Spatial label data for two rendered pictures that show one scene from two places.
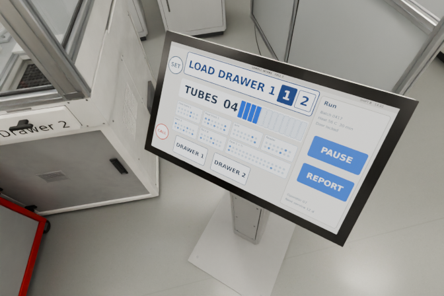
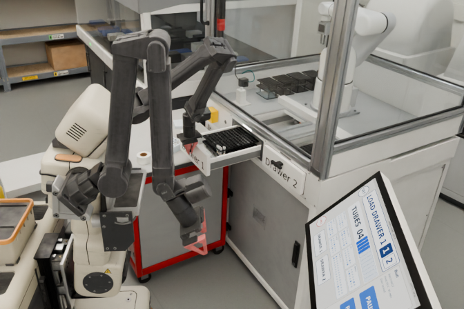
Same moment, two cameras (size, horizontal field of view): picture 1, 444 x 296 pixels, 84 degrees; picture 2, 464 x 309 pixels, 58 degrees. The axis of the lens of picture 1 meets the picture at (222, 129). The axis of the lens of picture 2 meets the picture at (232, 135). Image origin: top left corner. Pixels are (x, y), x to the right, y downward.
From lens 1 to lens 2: 0.82 m
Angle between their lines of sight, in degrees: 52
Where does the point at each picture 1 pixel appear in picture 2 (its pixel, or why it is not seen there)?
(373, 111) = (409, 295)
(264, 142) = (351, 268)
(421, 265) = not seen: outside the picture
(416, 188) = not seen: outside the picture
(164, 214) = not seen: outside the picture
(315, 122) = (381, 277)
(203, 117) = (344, 229)
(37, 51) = (320, 134)
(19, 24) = (324, 116)
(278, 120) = (369, 261)
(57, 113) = (297, 174)
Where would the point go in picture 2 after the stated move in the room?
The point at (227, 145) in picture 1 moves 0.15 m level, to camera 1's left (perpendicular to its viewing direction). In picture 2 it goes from (336, 254) to (304, 223)
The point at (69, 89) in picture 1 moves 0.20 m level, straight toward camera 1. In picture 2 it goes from (315, 165) to (301, 191)
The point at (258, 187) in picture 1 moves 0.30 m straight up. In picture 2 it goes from (322, 293) to (340, 201)
